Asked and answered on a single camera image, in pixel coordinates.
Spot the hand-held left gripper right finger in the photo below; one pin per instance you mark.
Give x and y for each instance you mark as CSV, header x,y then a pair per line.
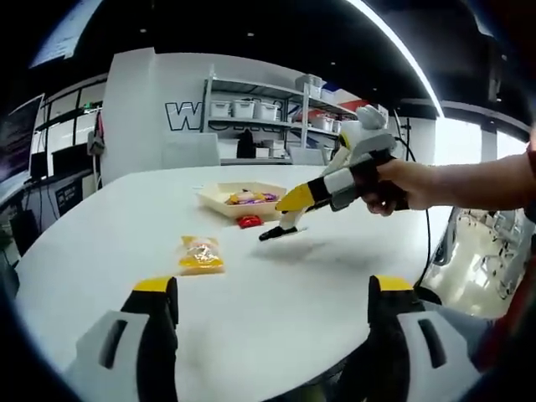
x,y
385,335

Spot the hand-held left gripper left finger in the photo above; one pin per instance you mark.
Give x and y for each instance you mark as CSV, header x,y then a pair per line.
x,y
159,326

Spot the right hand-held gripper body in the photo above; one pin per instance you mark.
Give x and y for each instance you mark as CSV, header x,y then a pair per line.
x,y
368,134

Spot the white food tongs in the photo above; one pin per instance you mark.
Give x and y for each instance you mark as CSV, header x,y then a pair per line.
x,y
291,220

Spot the yellow food packet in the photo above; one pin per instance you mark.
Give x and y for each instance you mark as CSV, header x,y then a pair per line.
x,y
201,257
238,199

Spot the bright red food packet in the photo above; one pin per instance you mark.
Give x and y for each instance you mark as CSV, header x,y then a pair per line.
x,y
250,221

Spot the beige hexagonal paper container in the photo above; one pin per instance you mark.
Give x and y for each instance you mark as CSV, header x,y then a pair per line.
x,y
218,203

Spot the person's right hand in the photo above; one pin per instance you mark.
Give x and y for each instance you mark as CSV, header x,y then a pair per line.
x,y
398,184

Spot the black pole stand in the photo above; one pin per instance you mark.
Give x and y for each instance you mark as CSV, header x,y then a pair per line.
x,y
405,134

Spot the grey chair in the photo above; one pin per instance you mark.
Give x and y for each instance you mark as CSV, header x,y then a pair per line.
x,y
307,155

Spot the ceiling light strip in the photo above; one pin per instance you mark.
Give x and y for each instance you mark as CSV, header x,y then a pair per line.
x,y
402,54

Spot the black bag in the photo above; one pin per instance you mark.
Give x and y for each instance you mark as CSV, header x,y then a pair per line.
x,y
246,144

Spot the row of white storage bins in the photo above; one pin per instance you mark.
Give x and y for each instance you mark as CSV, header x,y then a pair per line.
x,y
245,109

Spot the grey metal shelving unit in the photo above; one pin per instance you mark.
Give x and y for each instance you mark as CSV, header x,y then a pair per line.
x,y
251,86

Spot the person's red shirt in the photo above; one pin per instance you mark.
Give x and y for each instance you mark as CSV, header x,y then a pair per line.
x,y
515,318

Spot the black counter cabinet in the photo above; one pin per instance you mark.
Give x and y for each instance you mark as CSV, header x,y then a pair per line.
x,y
67,192

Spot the black monitor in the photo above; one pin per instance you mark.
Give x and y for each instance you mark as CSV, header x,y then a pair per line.
x,y
38,165
71,158

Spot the red hanging jacket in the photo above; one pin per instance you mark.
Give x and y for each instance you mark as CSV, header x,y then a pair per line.
x,y
97,134

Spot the white lettered partition panel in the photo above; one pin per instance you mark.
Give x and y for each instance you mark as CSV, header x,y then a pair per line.
x,y
130,117

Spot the hanging projector screen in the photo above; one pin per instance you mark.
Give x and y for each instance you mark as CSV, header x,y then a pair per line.
x,y
63,33

